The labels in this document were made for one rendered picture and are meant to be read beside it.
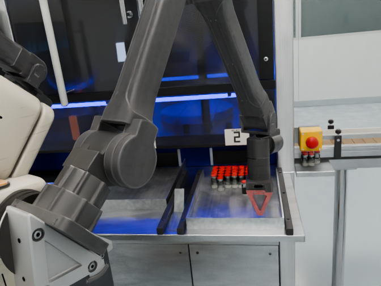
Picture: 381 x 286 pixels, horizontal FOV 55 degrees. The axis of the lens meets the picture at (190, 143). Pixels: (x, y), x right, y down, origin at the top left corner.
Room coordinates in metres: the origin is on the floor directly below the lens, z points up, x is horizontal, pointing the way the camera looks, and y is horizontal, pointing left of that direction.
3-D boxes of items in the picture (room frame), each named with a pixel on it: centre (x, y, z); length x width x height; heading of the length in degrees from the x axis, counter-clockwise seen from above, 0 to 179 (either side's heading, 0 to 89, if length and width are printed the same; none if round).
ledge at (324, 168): (1.23, -0.44, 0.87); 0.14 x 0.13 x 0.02; 169
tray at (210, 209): (1.02, -0.13, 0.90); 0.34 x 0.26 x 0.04; 169
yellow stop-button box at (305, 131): (1.20, -0.42, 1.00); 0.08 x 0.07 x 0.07; 169
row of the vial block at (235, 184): (1.10, -0.14, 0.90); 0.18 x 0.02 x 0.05; 79
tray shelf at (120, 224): (1.09, 0.03, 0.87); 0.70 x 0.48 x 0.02; 79
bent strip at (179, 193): (0.95, 0.06, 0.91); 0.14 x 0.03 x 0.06; 169
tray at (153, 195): (1.19, 0.19, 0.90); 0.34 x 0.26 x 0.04; 169
